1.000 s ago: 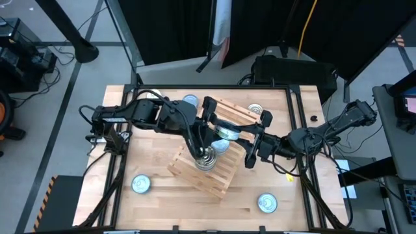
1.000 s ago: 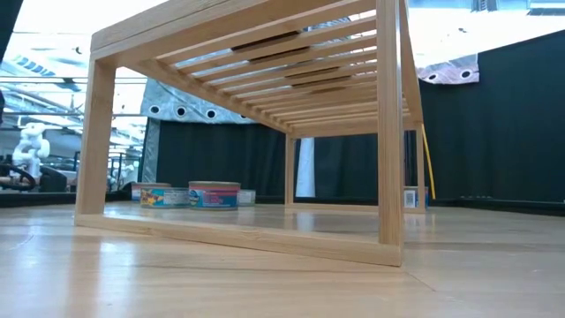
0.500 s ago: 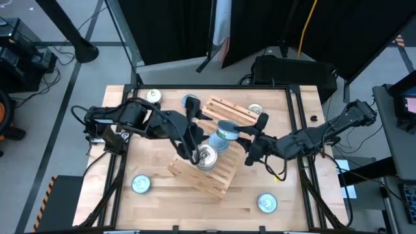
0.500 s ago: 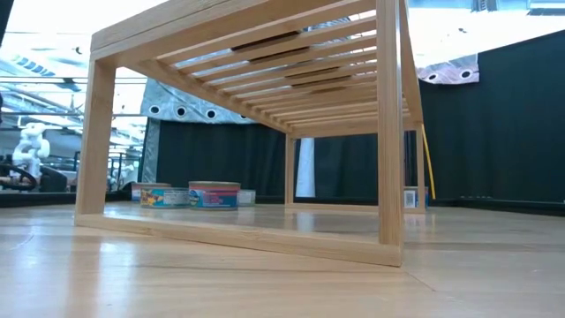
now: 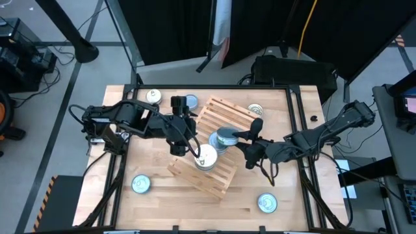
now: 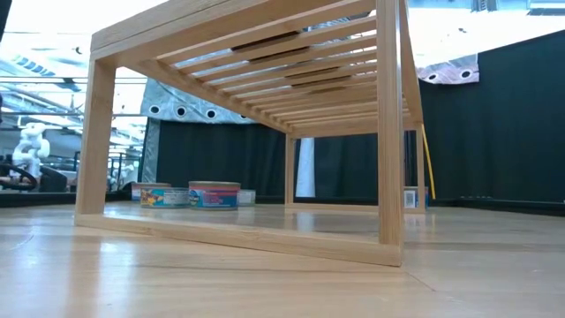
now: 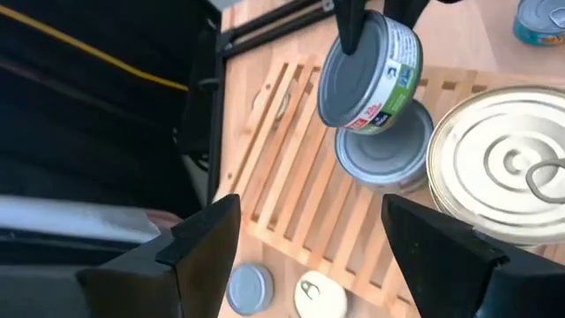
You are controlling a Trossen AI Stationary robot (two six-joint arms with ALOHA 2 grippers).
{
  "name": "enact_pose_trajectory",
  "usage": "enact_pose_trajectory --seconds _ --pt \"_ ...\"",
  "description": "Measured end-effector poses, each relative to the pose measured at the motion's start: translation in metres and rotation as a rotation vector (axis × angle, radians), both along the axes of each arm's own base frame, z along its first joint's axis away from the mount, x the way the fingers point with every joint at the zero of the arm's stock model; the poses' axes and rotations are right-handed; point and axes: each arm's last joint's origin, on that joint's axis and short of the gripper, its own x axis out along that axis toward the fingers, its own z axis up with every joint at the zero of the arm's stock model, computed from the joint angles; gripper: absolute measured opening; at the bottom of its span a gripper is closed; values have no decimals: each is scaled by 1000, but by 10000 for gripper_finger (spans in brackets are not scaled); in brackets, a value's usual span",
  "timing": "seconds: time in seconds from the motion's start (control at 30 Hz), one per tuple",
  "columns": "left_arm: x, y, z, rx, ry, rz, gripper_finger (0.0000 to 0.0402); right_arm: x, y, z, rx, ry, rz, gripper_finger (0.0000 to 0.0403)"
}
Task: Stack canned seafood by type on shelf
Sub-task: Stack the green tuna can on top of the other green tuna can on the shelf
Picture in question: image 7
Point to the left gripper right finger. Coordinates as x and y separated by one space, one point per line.
463 274

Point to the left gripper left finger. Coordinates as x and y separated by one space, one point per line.
132 287

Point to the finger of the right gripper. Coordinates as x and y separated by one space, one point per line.
407 11
351 24

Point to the Bumble Bee light tuna can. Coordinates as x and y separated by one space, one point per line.
249 289
388 154
353 84

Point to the Wild Planet pink salmon can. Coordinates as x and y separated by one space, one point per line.
485 168
320 296

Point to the wooden slatted shelf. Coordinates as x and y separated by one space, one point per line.
326 254

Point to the teal labelled fish can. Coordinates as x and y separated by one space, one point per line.
538 26

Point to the black curtain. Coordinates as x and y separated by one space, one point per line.
66 146
110 17

